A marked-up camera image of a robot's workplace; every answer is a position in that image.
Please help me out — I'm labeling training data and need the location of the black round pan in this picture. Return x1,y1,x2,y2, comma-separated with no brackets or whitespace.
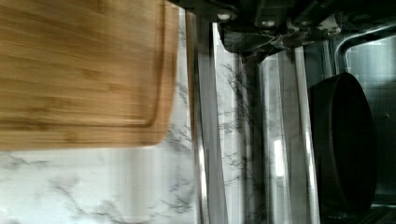
308,73,377,212

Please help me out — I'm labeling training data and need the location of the glass oven door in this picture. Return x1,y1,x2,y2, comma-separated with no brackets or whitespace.
185,12,320,224

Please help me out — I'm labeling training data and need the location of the stainless steel toaster oven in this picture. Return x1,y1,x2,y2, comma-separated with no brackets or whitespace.
219,0,395,224

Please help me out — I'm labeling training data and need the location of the bamboo cutting board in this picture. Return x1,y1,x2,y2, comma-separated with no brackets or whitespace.
0,0,179,150

